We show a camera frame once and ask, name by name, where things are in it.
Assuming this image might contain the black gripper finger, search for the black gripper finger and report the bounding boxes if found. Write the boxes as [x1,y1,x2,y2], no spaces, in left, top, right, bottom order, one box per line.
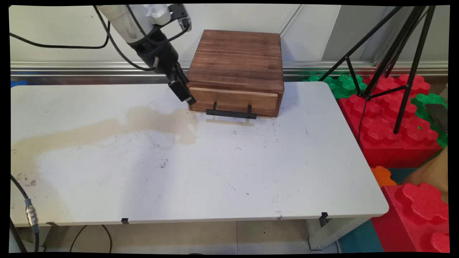
[167,80,197,106]
[171,63,190,86]

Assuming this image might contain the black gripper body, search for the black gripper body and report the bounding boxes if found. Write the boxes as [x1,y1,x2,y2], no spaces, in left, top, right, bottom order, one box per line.
[127,29,180,75]

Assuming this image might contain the dark wooden drawer cabinet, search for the dark wooden drawer cabinet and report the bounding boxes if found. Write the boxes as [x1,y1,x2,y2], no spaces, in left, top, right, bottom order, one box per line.
[186,30,285,118]

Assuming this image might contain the green foam block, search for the green foam block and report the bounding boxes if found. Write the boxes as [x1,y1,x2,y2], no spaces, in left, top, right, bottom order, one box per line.
[301,74,368,99]
[410,93,449,149]

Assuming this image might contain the white table leg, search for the white table leg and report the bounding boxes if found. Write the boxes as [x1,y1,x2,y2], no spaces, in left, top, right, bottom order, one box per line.
[305,216,374,251]

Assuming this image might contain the large red foam block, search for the large red foam block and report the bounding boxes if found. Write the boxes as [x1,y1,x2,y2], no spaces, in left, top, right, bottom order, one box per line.
[339,74,443,169]

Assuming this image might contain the orange foam block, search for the orange foam block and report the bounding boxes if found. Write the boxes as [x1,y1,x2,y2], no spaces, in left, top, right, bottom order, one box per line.
[370,166,398,188]

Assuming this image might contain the black tripod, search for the black tripod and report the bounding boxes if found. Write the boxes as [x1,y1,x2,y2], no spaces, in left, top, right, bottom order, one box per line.
[318,5,436,134]

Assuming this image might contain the teal foam mat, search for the teal foam mat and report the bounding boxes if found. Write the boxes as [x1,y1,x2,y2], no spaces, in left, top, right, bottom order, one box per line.
[339,218,385,253]

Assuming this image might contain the dark flat object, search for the dark flat object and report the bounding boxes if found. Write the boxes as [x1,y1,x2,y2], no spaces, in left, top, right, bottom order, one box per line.
[425,103,449,134]

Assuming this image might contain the red foam block, round studs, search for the red foam block, round studs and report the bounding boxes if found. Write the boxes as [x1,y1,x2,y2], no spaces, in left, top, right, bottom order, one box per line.
[371,182,450,253]

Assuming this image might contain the brown cardboard box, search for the brown cardboard box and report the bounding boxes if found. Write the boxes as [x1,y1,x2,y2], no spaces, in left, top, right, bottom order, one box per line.
[401,146,449,203]

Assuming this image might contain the thin black looping cable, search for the thin black looping cable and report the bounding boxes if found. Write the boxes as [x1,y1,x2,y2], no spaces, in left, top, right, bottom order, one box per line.
[107,21,159,72]

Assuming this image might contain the wrist camera with black bracket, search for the wrist camera with black bracket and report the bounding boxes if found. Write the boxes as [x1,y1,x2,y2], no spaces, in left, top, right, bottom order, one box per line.
[167,4,193,33]

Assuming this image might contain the aluminium rail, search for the aluminium rail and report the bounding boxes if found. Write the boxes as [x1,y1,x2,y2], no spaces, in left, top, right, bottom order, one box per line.
[10,61,449,78]

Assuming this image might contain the long black cable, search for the long black cable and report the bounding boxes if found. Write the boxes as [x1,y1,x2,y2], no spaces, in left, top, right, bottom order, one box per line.
[10,5,110,49]

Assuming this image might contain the thin black floor cable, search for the thin black floor cable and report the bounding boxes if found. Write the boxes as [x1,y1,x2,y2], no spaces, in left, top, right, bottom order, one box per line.
[70,225,113,253]

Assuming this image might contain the black cable with metal connector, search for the black cable with metal connector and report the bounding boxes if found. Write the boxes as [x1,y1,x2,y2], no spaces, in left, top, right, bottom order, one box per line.
[10,174,40,253]

